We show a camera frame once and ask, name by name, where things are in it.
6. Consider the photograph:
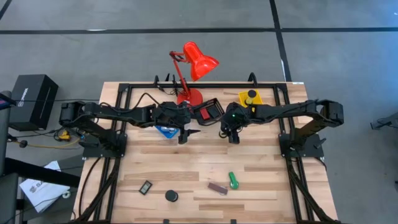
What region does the yellow plastic basket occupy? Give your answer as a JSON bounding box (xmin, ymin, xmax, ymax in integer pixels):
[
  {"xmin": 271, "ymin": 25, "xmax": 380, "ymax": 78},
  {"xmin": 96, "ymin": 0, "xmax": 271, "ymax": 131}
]
[{"xmin": 238, "ymin": 89, "xmax": 264, "ymax": 108}]

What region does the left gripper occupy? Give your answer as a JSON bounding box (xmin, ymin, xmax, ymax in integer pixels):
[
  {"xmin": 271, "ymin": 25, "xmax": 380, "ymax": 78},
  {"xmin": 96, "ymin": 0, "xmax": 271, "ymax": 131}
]
[{"xmin": 155, "ymin": 101, "xmax": 201, "ymax": 145}]

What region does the black cardboard box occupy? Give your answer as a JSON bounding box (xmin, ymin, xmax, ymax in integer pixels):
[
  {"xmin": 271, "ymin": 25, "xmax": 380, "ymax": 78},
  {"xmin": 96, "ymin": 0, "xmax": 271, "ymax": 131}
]
[{"xmin": 8, "ymin": 73, "xmax": 59, "ymax": 131}]

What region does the white paper on floor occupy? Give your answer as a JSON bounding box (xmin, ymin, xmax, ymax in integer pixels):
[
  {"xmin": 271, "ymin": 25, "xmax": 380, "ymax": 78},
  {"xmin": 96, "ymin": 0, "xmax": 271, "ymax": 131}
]
[{"xmin": 19, "ymin": 160, "xmax": 72, "ymax": 214}]

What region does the black plastic basket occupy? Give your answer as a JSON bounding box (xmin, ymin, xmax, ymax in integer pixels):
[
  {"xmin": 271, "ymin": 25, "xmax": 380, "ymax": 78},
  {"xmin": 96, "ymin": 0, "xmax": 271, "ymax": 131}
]
[{"xmin": 190, "ymin": 98, "xmax": 226, "ymax": 126}]

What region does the black round disc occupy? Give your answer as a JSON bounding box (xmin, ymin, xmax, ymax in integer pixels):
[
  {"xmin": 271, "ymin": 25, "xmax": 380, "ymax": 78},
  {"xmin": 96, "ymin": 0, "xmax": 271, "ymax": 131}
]
[{"xmin": 164, "ymin": 189, "xmax": 179, "ymax": 203}]

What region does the black capped hourglass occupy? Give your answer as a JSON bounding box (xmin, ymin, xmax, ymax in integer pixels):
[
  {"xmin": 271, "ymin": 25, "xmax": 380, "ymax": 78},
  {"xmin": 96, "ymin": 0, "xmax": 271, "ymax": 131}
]
[{"xmin": 244, "ymin": 89, "xmax": 258, "ymax": 107}]

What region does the red desk lamp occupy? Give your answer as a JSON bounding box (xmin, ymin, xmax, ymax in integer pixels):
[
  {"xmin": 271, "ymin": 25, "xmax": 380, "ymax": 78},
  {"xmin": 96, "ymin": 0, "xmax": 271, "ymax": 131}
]
[{"xmin": 169, "ymin": 41, "xmax": 220, "ymax": 108}]

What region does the brown rectangular pouch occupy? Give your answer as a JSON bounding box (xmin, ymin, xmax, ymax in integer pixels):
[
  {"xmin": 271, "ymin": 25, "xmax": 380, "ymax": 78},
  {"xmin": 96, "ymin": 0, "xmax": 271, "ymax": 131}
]
[{"xmin": 207, "ymin": 182, "xmax": 229, "ymax": 196}]

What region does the black metal stand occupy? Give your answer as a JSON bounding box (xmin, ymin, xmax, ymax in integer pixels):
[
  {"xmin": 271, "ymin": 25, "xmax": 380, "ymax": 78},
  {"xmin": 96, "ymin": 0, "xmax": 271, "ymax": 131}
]
[{"xmin": 0, "ymin": 157, "xmax": 81, "ymax": 224}]

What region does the small black digital clock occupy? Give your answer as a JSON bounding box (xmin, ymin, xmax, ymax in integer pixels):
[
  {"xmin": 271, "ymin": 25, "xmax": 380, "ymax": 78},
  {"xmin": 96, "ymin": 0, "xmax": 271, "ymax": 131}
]
[{"xmin": 138, "ymin": 180, "xmax": 154, "ymax": 196}]

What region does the blue plastic basket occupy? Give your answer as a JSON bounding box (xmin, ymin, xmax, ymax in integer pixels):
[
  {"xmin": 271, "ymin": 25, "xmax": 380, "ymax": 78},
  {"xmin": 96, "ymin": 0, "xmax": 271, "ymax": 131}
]
[{"xmin": 154, "ymin": 125, "xmax": 181, "ymax": 139}]

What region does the black lamp cable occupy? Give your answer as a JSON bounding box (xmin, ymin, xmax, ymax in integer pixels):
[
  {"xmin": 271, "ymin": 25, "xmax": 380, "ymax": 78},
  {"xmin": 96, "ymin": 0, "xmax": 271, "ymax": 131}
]
[{"xmin": 157, "ymin": 74, "xmax": 187, "ymax": 97}]

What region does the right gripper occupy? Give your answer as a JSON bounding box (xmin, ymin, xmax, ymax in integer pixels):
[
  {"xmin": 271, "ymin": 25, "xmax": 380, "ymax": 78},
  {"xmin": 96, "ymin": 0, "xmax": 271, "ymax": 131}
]
[{"xmin": 221, "ymin": 101, "xmax": 250, "ymax": 144}]

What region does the yellow floor cable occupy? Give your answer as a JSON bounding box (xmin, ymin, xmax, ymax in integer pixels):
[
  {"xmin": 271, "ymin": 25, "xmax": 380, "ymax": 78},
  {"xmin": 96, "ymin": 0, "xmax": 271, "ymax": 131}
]
[{"xmin": 18, "ymin": 138, "xmax": 81, "ymax": 149}]

